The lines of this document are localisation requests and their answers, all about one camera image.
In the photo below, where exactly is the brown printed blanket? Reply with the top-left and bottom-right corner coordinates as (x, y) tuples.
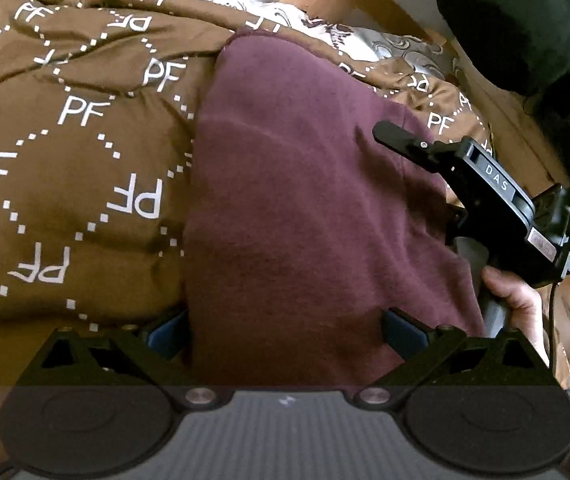
(0, 0), (497, 480)

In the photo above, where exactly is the dark green jacket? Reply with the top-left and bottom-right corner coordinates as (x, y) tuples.
(429, 0), (570, 197)

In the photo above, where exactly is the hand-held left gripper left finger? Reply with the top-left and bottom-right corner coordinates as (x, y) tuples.
(15, 310), (222, 409)

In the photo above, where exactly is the white floral bed sheet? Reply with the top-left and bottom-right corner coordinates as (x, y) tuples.
(72, 0), (462, 82)

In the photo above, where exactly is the maroon garment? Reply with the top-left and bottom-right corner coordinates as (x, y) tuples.
(182, 30), (487, 392)

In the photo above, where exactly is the person's right hand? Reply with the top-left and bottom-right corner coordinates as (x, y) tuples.
(482, 266), (550, 358)

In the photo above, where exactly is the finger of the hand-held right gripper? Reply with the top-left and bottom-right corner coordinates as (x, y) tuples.
(372, 121), (467, 172)

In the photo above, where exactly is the black cable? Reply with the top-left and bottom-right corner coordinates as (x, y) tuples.
(544, 280), (567, 377)

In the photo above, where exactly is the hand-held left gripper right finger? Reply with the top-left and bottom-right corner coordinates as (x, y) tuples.
(352, 307), (557, 409)

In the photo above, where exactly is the wooden bed frame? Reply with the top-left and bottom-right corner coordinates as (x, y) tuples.
(160, 0), (570, 391)

